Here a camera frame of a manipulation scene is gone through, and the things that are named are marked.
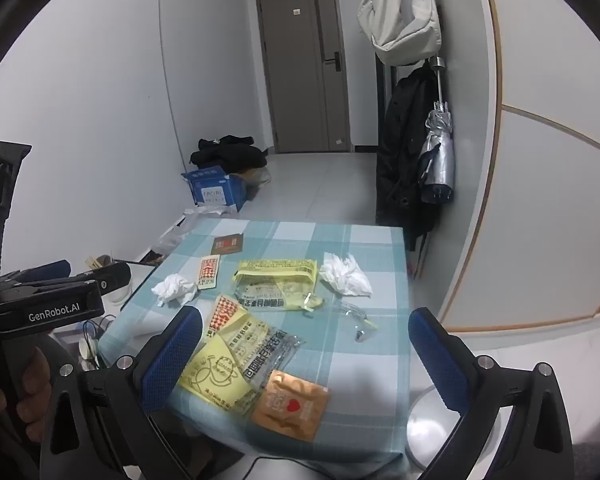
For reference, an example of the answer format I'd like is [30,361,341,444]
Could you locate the brown square packet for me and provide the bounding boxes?
[211,233,245,255]

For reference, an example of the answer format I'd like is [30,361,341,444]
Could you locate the yellow clear barcode wrapper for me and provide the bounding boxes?
[231,258,326,313]

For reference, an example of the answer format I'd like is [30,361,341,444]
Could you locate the orange heart-print packet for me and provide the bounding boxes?
[251,370,331,443]

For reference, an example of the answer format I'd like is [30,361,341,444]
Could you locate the grey door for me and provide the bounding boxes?
[255,0,353,155]

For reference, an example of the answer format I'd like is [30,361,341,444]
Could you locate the clear plastic wrapper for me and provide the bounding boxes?
[330,300,381,343]

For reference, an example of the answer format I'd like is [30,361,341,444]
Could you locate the person's left hand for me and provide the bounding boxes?
[0,346,52,428]

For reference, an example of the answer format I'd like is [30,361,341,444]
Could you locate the black clothes pile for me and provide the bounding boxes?
[189,135,268,177]

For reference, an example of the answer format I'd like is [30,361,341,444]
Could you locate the blue cardboard box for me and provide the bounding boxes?
[181,166,248,213]

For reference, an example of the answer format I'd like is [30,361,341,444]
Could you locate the red white patterned sachet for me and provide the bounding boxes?
[197,255,222,291]

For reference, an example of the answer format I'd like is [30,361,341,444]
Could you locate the cream fabric bag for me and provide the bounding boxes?
[356,0,442,66]

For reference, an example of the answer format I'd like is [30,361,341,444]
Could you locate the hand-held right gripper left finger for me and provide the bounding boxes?
[39,305,203,480]

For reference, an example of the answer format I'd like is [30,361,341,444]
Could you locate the yellow clear face-print wrapper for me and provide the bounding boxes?
[177,320,306,416]

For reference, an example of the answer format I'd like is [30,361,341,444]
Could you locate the clear plastic bag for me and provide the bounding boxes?
[240,167,272,196]

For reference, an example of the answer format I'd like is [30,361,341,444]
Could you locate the black coat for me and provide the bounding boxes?
[375,66,443,251]

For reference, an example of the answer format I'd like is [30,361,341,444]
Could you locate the checked teal tablecloth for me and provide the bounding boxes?
[100,217,411,480]

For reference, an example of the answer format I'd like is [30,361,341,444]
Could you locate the large white tissue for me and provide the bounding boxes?
[319,253,374,298]

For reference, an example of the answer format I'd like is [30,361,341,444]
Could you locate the small white tissue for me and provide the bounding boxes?
[152,274,198,307]

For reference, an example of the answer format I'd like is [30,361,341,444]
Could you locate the grey plastic bag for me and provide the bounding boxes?
[152,207,221,261]

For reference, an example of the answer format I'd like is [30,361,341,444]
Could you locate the white cup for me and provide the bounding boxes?
[100,260,133,306]

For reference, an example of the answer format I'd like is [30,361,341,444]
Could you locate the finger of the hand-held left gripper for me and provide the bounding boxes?
[2,260,72,286]
[30,261,132,305]

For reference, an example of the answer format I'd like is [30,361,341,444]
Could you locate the white wardrobe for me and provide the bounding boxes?
[440,0,600,333]

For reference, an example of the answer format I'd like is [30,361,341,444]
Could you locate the red checked packet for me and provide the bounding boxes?
[209,294,251,333]

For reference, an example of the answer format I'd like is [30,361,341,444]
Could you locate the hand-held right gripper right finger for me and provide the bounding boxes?
[407,306,576,480]

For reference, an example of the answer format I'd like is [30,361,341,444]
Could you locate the silver folded umbrella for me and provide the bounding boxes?
[417,57,455,204]

